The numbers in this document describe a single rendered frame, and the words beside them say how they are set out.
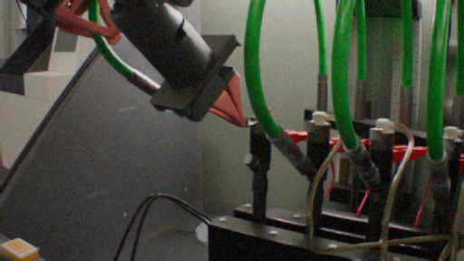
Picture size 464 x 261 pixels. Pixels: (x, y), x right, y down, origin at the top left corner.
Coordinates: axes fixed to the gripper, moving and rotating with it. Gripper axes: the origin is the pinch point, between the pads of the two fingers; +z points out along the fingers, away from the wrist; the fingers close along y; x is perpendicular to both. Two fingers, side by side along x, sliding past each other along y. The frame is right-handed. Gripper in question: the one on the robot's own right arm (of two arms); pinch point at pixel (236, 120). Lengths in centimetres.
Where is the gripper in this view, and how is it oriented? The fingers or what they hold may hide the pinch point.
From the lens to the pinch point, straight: 54.6
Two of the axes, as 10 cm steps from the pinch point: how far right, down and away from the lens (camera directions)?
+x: -6.7, -1.5, 7.3
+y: 5.2, -7.9, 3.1
